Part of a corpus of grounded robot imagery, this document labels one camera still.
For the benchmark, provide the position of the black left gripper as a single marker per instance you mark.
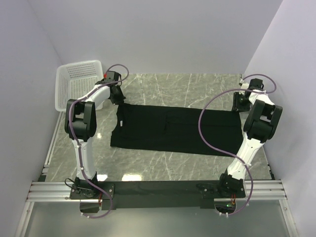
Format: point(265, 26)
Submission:
point(121, 99)

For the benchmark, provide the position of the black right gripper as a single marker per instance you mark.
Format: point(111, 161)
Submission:
point(236, 105)

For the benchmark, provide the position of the black t-shirt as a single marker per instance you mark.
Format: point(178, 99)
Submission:
point(176, 129)

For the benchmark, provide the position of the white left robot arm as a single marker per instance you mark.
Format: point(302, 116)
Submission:
point(81, 126)

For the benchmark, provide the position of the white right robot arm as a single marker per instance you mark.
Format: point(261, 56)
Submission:
point(260, 126)

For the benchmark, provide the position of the white plastic basket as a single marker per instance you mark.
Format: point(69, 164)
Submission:
point(75, 80)

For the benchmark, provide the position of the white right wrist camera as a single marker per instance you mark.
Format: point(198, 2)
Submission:
point(243, 84)

